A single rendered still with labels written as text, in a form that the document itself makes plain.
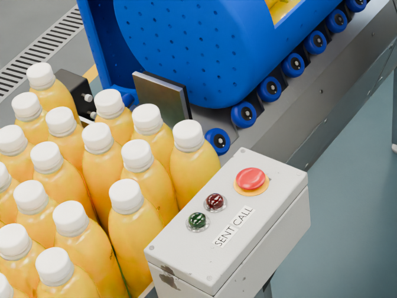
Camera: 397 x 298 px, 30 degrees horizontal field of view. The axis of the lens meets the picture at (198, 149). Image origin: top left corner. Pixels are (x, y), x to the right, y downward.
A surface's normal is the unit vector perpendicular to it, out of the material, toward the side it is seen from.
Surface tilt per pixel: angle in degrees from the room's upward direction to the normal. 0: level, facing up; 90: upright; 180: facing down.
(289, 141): 70
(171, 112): 90
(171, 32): 90
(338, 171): 0
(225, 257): 0
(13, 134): 0
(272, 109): 52
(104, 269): 90
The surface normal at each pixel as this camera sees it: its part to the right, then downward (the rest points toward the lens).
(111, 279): 0.84, 0.26
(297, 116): 0.69, 0.06
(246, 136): 0.53, -0.19
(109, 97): -0.15, -0.73
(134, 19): -0.60, 0.60
